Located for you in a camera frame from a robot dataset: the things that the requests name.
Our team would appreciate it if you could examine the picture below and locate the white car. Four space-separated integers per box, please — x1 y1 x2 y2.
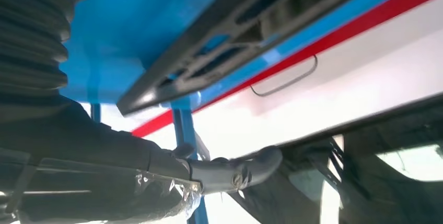
79 0 443 224

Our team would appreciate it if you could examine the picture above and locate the blue metal shelf rack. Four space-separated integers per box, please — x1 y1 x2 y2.
59 0 433 224

